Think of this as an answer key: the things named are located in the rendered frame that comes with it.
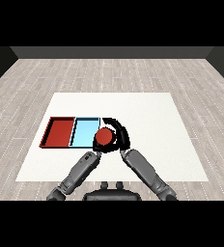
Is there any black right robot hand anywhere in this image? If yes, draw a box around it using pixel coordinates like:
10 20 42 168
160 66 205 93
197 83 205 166
101 117 131 151

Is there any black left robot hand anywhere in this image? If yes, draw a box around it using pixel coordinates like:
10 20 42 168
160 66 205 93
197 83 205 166
92 134 121 154

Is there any small red can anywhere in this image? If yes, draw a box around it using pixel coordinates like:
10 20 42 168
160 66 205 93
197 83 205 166
95 126 115 147

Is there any red shallow open box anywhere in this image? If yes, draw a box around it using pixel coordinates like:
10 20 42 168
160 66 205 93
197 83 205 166
39 116 76 150

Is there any dark grey robot body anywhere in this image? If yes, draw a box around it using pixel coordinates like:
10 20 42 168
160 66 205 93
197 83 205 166
82 181 143 202

